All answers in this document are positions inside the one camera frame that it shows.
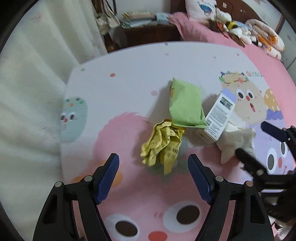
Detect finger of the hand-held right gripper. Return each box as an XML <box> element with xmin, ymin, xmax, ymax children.
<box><xmin>261</xmin><ymin>121</ymin><xmax>296</xmax><ymax>145</ymax></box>
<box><xmin>235</xmin><ymin>148</ymin><xmax>269</xmax><ymax>178</ymax></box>

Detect white paper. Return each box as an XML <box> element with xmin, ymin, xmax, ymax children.
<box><xmin>216</xmin><ymin>122</ymin><xmax>257</xmax><ymax>164</ymax></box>

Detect brown plush toy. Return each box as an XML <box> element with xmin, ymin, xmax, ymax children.
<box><xmin>208</xmin><ymin>20</ymin><xmax>226</xmax><ymax>33</ymax></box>

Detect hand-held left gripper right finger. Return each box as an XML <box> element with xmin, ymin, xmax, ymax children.
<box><xmin>188</xmin><ymin>153</ymin><xmax>275</xmax><ymax>241</ymax></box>

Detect pink bed blanket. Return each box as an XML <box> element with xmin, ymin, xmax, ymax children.
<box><xmin>172</xmin><ymin>11</ymin><xmax>296</xmax><ymax>93</ymax></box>

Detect white blue plush toy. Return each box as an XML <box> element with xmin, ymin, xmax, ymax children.
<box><xmin>229</xmin><ymin>23</ymin><xmax>253</xmax><ymax>45</ymax></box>

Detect cartoon printed table cover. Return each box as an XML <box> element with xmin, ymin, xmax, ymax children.
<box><xmin>59</xmin><ymin>41</ymin><xmax>296</xmax><ymax>241</ymax></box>

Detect white lavender box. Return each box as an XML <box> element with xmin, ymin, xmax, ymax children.
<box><xmin>194</xmin><ymin>88</ymin><xmax>237</xmax><ymax>144</ymax></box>

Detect light green packet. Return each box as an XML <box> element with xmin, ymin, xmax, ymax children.
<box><xmin>169</xmin><ymin>78</ymin><xmax>208</xmax><ymax>129</ymax></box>

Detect dark wooden nightstand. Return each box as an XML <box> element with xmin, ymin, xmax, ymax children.
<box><xmin>104</xmin><ymin>22</ymin><xmax>182</xmax><ymax>54</ymax></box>

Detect cream tote bag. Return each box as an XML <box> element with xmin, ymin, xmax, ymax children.
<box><xmin>94</xmin><ymin>0</ymin><xmax>121</xmax><ymax>35</ymax></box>

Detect cream curtain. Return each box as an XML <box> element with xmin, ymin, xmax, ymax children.
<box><xmin>0</xmin><ymin>0</ymin><xmax>109</xmax><ymax>241</ymax></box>

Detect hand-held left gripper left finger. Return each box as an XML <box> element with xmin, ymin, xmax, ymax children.
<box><xmin>32</xmin><ymin>153</ymin><xmax>120</xmax><ymax>241</ymax></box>

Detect white printed pillow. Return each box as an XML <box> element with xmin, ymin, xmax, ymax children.
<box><xmin>185</xmin><ymin>0</ymin><xmax>218</xmax><ymax>22</ymax></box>

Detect stack of books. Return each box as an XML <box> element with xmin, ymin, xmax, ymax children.
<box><xmin>120</xmin><ymin>10</ymin><xmax>174</xmax><ymax>29</ymax></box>

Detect yellow paper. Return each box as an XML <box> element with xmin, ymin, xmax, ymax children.
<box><xmin>141</xmin><ymin>119</ymin><xmax>186</xmax><ymax>175</ymax></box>

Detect rolled printed quilt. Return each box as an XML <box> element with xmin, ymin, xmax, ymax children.
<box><xmin>245</xmin><ymin>19</ymin><xmax>285</xmax><ymax>59</ymax></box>

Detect pile of plush toys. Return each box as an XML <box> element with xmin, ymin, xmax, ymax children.
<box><xmin>170</xmin><ymin>0</ymin><xmax>286</xmax><ymax>61</ymax></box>

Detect bee plush toy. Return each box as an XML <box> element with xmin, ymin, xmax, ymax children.
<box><xmin>227</xmin><ymin>20</ymin><xmax>242</xmax><ymax>32</ymax></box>

